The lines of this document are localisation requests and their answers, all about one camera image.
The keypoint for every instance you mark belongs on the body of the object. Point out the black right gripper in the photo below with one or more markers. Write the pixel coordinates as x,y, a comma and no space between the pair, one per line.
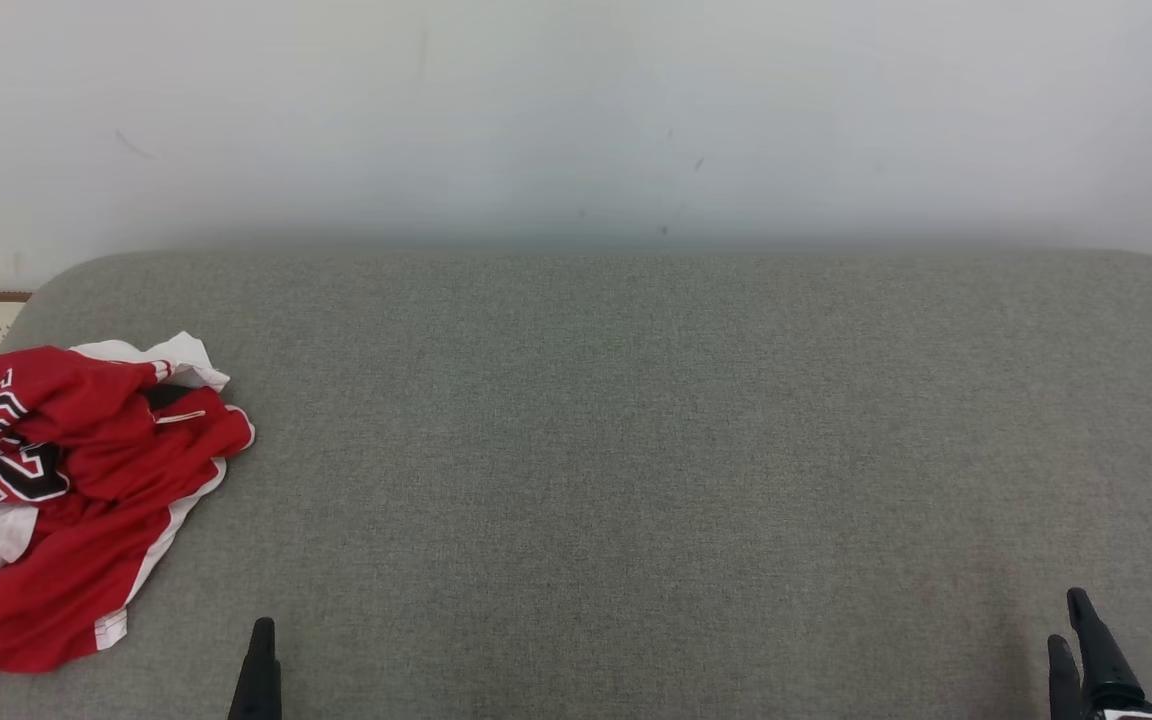
1126,715

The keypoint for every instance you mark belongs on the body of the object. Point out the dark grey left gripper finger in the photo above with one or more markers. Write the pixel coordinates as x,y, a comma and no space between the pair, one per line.
258,680

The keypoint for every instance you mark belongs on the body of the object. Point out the red shorts with white stripe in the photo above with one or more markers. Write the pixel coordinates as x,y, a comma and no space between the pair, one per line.
36,610

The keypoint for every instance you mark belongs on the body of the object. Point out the red Bulls basketball jersey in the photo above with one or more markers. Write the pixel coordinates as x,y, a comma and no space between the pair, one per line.
86,400

